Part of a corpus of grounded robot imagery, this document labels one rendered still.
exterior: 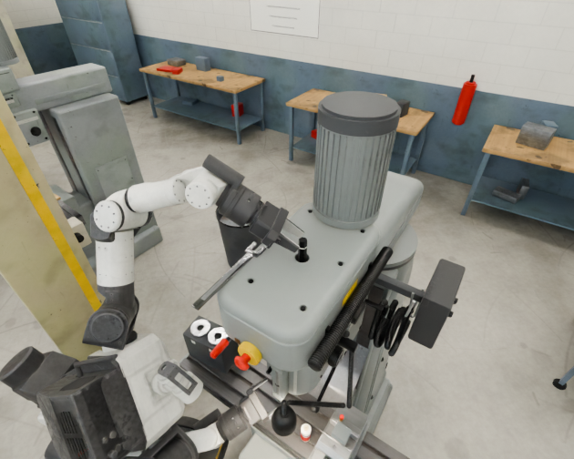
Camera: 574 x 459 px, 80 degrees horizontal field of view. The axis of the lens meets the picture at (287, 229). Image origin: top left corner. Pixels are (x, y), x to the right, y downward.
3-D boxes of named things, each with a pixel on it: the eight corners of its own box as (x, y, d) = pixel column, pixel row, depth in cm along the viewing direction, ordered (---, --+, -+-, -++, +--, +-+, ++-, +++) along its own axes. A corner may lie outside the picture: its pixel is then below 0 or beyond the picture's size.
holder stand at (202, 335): (226, 374, 162) (220, 351, 149) (189, 355, 170) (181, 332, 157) (240, 354, 170) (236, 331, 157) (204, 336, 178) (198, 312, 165)
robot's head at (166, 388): (173, 404, 93) (196, 403, 89) (148, 384, 88) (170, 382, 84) (184, 382, 98) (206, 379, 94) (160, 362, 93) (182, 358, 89)
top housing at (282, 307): (298, 385, 78) (300, 347, 68) (213, 331, 89) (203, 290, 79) (377, 263, 108) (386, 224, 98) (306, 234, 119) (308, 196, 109)
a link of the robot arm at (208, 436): (217, 449, 109) (175, 457, 109) (222, 447, 117) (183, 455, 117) (215, 425, 113) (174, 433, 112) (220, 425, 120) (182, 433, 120)
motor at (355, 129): (362, 239, 93) (383, 126, 73) (300, 215, 101) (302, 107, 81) (388, 204, 106) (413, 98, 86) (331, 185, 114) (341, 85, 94)
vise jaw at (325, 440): (343, 470, 126) (345, 466, 124) (315, 448, 132) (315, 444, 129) (351, 454, 130) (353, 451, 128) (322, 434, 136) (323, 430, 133)
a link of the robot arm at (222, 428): (235, 436, 112) (204, 459, 109) (240, 435, 121) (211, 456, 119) (219, 403, 117) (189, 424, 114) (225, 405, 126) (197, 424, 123)
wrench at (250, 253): (201, 312, 74) (200, 311, 74) (188, 305, 76) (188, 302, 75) (266, 249, 90) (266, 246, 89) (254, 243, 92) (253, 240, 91)
